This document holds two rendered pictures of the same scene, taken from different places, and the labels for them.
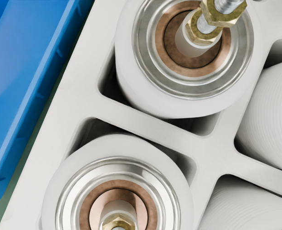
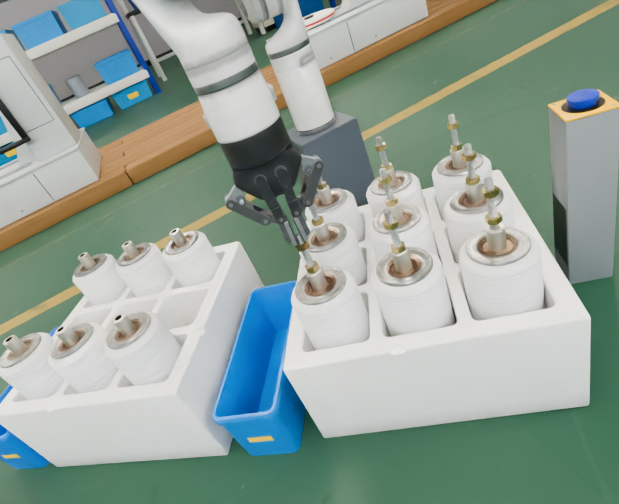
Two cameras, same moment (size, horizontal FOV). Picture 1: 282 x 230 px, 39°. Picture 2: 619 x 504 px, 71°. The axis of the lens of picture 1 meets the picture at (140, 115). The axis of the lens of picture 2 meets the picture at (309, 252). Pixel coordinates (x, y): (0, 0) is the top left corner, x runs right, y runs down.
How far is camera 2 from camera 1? 55 cm
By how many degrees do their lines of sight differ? 56
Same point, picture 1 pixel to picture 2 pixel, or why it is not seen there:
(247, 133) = not seen: hidden behind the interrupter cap
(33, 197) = (296, 340)
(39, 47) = not seen: hidden behind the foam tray
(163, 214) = (336, 274)
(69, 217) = (301, 293)
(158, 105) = (322, 257)
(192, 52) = (322, 234)
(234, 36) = (337, 229)
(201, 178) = (371, 295)
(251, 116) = not seen: hidden behind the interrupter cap
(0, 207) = (301, 453)
